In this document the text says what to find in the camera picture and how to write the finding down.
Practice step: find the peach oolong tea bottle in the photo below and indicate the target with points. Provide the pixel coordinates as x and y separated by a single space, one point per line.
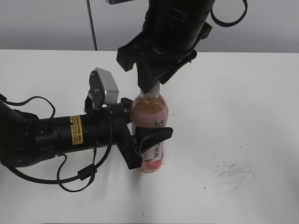
150 112

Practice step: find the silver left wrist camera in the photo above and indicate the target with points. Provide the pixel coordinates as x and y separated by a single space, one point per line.
103 88

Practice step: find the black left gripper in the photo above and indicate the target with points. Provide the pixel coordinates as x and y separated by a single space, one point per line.
108 126

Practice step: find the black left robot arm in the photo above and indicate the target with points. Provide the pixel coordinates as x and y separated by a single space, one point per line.
26 140

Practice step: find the white bottle cap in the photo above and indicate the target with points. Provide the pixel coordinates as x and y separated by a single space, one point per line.
153 93

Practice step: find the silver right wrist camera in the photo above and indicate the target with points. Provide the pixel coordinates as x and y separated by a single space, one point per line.
114 2

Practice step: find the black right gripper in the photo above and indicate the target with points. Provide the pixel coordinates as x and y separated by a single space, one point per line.
150 61

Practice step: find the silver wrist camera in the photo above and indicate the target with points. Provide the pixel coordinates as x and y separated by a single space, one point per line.
114 2
103 88

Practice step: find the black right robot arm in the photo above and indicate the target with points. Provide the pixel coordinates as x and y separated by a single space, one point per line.
170 33

